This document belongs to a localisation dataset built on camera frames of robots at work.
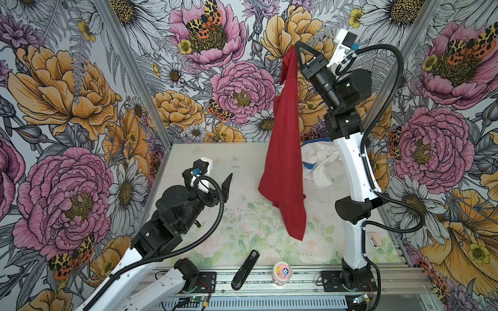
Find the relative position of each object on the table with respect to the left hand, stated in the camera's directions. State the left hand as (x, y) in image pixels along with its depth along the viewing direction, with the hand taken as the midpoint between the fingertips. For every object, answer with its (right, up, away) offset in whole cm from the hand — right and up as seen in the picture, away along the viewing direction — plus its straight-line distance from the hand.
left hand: (217, 176), depth 63 cm
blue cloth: (+41, +3, +44) cm, 60 cm away
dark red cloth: (+23, -3, +11) cm, 26 cm away
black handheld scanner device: (+8, -36, +10) cm, 38 cm away
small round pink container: (+21, -34, +4) cm, 40 cm away
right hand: (+22, +35, -10) cm, 42 cm away
